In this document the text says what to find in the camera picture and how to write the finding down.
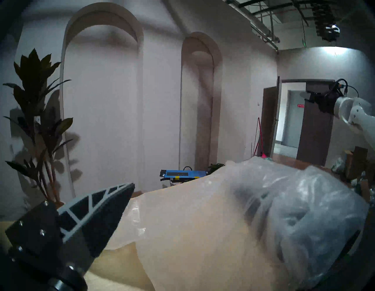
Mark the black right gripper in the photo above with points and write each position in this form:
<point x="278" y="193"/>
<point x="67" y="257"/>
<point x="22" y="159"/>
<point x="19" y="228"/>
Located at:
<point x="326" y="102"/>

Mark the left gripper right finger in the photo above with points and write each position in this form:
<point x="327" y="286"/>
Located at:
<point x="353" y="245"/>

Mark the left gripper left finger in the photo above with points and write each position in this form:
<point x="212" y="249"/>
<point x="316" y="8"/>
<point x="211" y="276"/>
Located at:
<point x="88" y="220"/>

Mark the clear plastic bag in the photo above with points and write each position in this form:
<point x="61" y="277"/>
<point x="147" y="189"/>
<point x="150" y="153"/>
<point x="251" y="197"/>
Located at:
<point x="234" y="234"/>

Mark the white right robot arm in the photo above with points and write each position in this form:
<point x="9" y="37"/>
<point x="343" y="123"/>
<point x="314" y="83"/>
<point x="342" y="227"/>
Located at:
<point x="357" y="117"/>

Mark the blue keyboard box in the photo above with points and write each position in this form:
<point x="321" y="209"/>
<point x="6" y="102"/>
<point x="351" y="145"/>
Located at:
<point x="184" y="174"/>

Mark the grey corridor door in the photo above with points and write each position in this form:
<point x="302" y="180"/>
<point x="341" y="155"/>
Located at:
<point x="293" y="123"/>

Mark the dark brown door panel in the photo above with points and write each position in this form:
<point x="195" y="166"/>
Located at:
<point x="315" y="135"/>

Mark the dark brown open door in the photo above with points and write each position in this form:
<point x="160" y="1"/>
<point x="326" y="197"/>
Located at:
<point x="269" y="117"/>

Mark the black ceiling spotlight cluster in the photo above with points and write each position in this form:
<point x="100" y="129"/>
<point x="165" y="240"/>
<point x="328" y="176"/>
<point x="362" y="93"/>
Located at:
<point x="326" y="23"/>

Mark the brown cardboard box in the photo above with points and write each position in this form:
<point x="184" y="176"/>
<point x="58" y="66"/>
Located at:
<point x="360" y="158"/>

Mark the small bushy green plant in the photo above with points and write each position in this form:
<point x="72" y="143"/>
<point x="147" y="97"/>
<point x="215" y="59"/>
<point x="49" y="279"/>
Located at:
<point x="216" y="167"/>

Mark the tall dark leafy plant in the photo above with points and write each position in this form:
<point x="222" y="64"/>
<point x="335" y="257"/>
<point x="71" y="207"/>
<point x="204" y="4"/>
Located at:
<point x="35" y="96"/>

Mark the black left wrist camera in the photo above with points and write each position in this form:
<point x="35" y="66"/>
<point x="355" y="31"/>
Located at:
<point x="337" y="86"/>

